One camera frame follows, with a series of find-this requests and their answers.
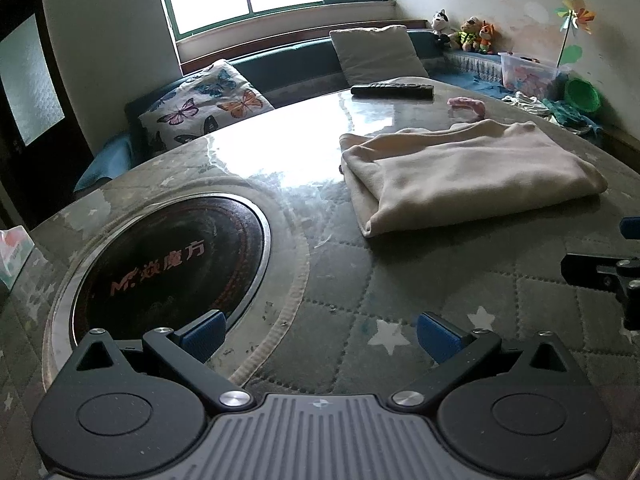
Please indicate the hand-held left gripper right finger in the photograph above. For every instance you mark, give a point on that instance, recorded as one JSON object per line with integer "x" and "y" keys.
{"x": 440, "y": 336}

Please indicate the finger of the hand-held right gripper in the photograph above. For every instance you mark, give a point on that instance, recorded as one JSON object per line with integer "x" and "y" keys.
{"x": 631, "y": 227}
{"x": 595, "y": 270}

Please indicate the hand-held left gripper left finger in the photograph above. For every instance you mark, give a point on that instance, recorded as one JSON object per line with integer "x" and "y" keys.
{"x": 202, "y": 336}

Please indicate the cream knit garment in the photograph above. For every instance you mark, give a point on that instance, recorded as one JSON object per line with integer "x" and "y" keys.
{"x": 475, "y": 180}

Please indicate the grey quilted star tablecloth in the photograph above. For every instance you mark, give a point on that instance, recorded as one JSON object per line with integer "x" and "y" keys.
{"x": 450, "y": 285}

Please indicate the round black induction cooktop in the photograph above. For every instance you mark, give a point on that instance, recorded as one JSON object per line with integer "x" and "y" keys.
{"x": 165, "y": 270}

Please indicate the green cloth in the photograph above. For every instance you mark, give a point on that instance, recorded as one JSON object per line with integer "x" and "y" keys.
{"x": 565, "y": 110}

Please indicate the green plastic bowl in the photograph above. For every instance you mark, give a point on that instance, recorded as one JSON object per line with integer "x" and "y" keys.
{"x": 582, "y": 95}

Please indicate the clear plastic storage box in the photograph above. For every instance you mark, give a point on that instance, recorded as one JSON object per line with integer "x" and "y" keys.
{"x": 530, "y": 75}

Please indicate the tissue box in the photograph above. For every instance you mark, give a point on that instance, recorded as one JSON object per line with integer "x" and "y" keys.
{"x": 15, "y": 255}

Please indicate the colourful pinwheel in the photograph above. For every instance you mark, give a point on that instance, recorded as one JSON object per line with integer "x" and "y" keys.
{"x": 575, "y": 15}

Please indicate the butterfly print pillow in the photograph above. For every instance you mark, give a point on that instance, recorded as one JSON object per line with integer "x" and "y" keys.
{"x": 210, "y": 105}

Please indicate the orange fox plush toy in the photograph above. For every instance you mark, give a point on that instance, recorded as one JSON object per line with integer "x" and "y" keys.
{"x": 485, "y": 37}

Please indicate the black remote control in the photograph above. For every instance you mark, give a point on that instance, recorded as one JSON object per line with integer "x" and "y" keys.
{"x": 390, "y": 91}

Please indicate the brown bear plush toy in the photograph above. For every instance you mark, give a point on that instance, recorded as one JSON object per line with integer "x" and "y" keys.
{"x": 469, "y": 35}

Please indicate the black and white plush toy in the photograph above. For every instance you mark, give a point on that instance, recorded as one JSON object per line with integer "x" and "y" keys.
{"x": 441, "y": 25}

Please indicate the teal sofa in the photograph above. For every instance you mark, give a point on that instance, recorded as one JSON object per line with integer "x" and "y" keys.
{"x": 290, "y": 70}

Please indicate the plain grey pillow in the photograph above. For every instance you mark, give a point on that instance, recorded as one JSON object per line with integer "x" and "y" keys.
{"x": 375, "y": 55}

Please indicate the dark door with frosted glass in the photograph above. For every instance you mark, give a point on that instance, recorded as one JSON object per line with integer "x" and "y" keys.
{"x": 30, "y": 75}

